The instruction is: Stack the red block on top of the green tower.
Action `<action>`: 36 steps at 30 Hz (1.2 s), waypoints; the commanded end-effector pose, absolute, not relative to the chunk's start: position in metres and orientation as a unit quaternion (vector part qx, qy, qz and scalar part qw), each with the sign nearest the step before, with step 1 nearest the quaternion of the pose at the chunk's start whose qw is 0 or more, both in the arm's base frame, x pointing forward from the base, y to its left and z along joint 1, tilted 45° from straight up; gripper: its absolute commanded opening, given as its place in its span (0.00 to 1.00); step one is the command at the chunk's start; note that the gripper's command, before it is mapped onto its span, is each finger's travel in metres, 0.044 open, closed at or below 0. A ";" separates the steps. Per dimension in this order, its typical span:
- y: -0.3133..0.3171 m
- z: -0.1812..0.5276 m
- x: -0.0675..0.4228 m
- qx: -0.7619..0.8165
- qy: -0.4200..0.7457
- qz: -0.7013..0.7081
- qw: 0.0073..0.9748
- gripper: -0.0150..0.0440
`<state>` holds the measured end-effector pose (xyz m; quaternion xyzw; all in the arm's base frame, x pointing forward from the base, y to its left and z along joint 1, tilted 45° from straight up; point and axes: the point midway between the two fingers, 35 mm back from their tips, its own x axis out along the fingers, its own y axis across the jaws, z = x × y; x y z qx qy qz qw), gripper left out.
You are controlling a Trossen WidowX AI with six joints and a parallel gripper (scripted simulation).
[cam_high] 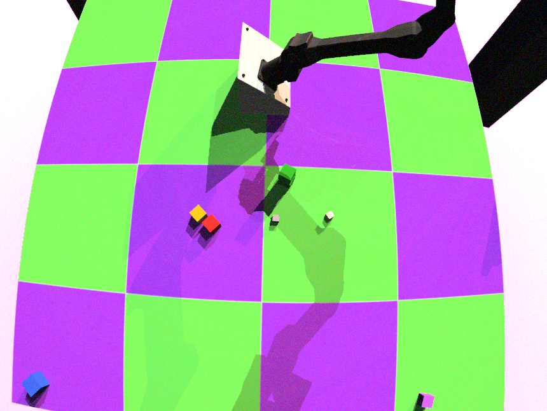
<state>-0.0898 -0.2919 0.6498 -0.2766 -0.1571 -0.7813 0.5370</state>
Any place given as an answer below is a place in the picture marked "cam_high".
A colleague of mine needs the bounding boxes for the yellow cube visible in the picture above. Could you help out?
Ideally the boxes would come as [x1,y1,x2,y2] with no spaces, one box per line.
[190,205,208,224]

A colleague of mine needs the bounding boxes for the blue cube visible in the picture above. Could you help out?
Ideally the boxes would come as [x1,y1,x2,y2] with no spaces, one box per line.
[22,371,50,397]

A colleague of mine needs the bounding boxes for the red block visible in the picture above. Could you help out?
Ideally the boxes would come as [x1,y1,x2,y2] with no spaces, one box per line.
[202,214,221,234]

